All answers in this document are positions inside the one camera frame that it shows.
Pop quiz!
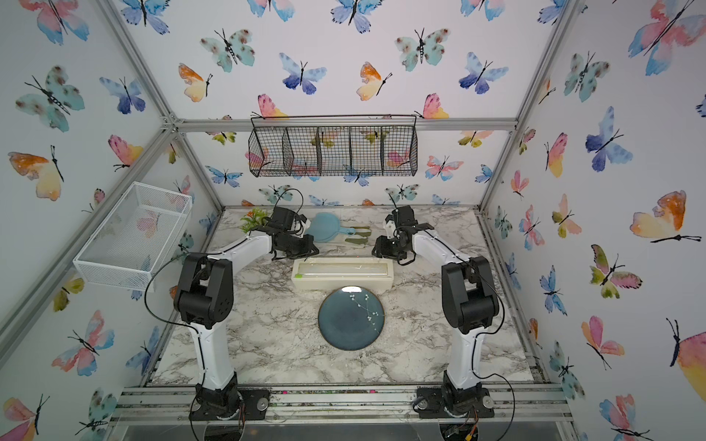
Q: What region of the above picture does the cream plastic wrap dispenser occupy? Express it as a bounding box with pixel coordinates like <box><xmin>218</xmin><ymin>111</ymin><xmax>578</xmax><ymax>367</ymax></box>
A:
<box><xmin>292</xmin><ymin>257</ymin><xmax>395</xmax><ymax>292</ymax></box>

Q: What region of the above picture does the dark teal round plate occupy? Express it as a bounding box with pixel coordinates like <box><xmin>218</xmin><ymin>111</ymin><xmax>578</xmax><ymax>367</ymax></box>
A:
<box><xmin>317</xmin><ymin>286</ymin><xmax>386</xmax><ymax>352</ymax></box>

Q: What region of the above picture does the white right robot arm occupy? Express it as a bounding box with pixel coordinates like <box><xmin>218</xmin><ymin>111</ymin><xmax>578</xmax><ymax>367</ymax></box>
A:
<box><xmin>372</xmin><ymin>206</ymin><xmax>501</xmax><ymax>393</ymax></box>

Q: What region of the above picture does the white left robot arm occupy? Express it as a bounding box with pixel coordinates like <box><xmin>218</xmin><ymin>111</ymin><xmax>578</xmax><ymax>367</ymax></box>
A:
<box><xmin>174</xmin><ymin>207</ymin><xmax>319</xmax><ymax>391</ymax></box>

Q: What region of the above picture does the potted flower plant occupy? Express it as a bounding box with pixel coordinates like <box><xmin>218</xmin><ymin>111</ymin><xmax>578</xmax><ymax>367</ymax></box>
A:
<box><xmin>240</xmin><ymin>208</ymin><xmax>270</xmax><ymax>233</ymax></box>

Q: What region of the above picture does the light blue plastic pan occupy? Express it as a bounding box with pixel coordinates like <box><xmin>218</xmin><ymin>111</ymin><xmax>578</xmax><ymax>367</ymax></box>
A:
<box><xmin>306</xmin><ymin>212</ymin><xmax>357</xmax><ymax>243</ymax></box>

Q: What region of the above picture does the black wire wall basket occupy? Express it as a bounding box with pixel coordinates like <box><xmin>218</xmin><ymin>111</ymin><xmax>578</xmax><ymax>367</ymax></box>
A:
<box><xmin>246</xmin><ymin>114</ymin><xmax>418</xmax><ymax>178</ymax></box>

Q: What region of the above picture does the white mesh wall basket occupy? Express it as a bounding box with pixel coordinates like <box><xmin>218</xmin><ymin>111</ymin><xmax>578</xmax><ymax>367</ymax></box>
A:
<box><xmin>73</xmin><ymin>182</ymin><xmax>192</xmax><ymax>292</ymax></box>

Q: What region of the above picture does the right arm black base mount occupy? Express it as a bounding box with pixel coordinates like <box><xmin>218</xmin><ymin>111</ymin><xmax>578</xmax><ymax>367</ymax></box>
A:
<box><xmin>412</xmin><ymin>384</ymin><xmax>495</xmax><ymax>420</ymax></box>

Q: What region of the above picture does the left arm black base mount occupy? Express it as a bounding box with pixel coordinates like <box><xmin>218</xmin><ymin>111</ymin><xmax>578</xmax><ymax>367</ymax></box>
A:
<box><xmin>189</xmin><ymin>385</ymin><xmax>271</xmax><ymax>422</ymax></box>

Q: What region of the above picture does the aluminium front rail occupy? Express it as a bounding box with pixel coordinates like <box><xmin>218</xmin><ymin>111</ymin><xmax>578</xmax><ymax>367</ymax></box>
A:
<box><xmin>110</xmin><ymin>383</ymin><xmax>574</xmax><ymax>426</ymax></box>

